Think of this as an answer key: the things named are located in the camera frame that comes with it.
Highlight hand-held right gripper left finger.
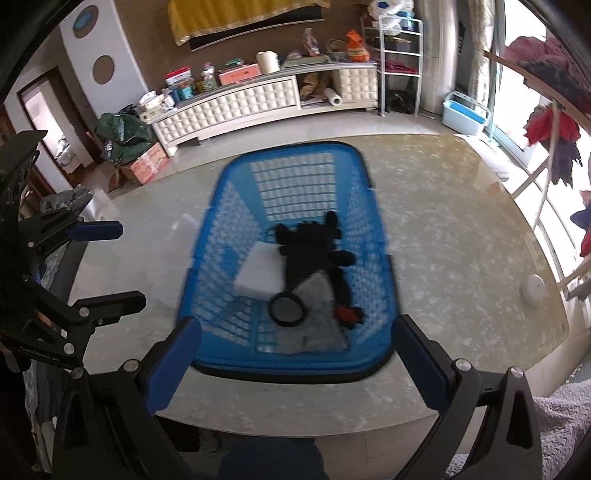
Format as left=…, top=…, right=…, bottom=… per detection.
left=52, top=316, right=204, bottom=480

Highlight grey cloth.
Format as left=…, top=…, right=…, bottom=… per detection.
left=274, top=272, right=351, bottom=356

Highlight wicker basket with handle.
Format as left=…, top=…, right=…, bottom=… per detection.
left=325, top=38, right=350, bottom=61

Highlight silver bag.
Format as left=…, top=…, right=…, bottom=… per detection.
left=80, top=186, right=112, bottom=223

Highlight red and white snack bag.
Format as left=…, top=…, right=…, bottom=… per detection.
left=165, top=68, right=195, bottom=91

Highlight black plush toy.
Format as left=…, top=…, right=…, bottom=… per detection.
left=275, top=211, right=366, bottom=331

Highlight red and white packet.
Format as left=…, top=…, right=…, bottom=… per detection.
left=302, top=28, right=322, bottom=57

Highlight grey knitted blanket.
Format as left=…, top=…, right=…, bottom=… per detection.
left=447, top=382, right=591, bottom=480

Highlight clothes drying rack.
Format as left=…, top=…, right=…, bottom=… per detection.
left=484, top=50, right=591, bottom=302

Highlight cardboard box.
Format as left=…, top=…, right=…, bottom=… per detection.
left=120, top=141, right=170, bottom=186

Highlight patterned curtain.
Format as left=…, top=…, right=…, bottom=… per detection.
left=464, top=0, right=498, bottom=126

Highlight white round object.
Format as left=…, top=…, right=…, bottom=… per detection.
left=522, top=273, right=548, bottom=304

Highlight brown wooden door frame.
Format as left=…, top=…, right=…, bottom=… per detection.
left=16, top=66, right=100, bottom=190

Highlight white plastic jug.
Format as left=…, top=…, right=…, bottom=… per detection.
left=256, top=50, right=281, bottom=75

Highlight standing air conditioner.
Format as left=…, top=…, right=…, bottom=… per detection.
left=413, top=0, right=463, bottom=116

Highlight white metal shelf rack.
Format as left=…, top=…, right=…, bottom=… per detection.
left=359, top=16, right=425, bottom=117

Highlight black television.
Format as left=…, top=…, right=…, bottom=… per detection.
left=189, top=17, right=324, bottom=53

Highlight blue plastic basket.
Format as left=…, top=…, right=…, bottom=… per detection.
left=177, top=140, right=400, bottom=385

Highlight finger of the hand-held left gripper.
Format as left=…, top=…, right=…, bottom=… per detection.
left=28, top=210, right=125, bottom=260
left=73, top=290, right=148, bottom=334

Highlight pink drawer box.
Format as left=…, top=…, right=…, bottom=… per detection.
left=217, top=62, right=263, bottom=86

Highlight person's dark blue clothing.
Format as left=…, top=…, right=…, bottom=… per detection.
left=216, top=438, right=332, bottom=480

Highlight tissue box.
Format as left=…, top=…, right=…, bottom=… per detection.
left=138, top=90, right=166, bottom=116

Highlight white television cabinet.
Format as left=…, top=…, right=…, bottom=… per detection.
left=150, top=62, right=382, bottom=157

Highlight yellow television cover cloth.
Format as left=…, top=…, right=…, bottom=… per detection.
left=167, top=0, right=331, bottom=46

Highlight orange bag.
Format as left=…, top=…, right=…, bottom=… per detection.
left=345, top=30, right=372, bottom=64

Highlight blue round wall clock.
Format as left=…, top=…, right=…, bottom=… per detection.
left=73, top=4, right=100, bottom=39

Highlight white foam block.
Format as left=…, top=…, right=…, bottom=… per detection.
left=233, top=242, right=288, bottom=301

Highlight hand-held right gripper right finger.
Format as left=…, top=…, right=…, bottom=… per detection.
left=392, top=315, right=544, bottom=480

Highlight green plastic bag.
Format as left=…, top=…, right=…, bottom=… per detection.
left=95, top=113, right=157, bottom=165

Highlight red hanging clothes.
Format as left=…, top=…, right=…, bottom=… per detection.
left=523, top=103, right=583, bottom=188

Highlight pile of pink clothes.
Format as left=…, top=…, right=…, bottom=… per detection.
left=503, top=35, right=574, bottom=84

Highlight black ring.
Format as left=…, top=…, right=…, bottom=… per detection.
left=270, top=292, right=306, bottom=328

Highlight white plastic bags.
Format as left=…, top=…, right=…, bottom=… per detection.
left=368, top=0, right=415, bottom=33

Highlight blue and white plastic box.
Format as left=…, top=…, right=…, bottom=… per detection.
left=441, top=90, right=491, bottom=136

